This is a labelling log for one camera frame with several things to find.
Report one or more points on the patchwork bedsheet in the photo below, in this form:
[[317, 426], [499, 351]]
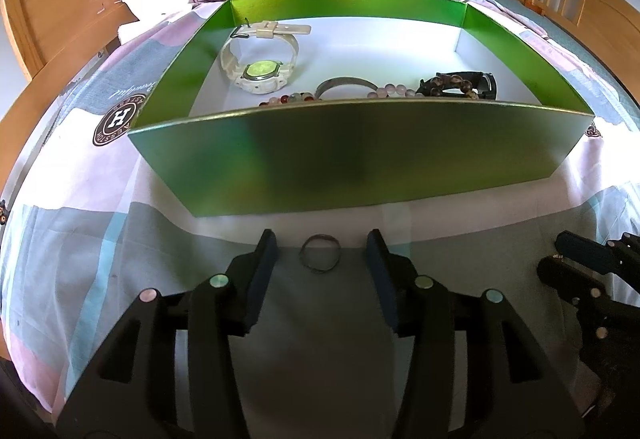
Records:
[[100, 179]]

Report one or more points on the black wristwatch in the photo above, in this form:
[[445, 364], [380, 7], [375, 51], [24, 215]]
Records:
[[487, 86]]

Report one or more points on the white wristwatch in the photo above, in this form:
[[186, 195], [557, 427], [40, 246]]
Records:
[[260, 69]]

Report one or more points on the silver bangle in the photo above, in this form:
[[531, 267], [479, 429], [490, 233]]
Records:
[[345, 80]]

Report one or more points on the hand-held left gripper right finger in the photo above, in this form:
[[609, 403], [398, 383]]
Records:
[[382, 279]]

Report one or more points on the green cardboard box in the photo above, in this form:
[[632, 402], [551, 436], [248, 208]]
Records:
[[350, 159]]

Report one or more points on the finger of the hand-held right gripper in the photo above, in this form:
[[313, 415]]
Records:
[[565, 276], [580, 249]]

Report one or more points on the wooden footboard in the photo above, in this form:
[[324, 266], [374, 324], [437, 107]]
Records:
[[600, 14]]

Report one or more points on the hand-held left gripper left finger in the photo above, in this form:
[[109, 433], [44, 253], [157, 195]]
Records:
[[262, 269]]

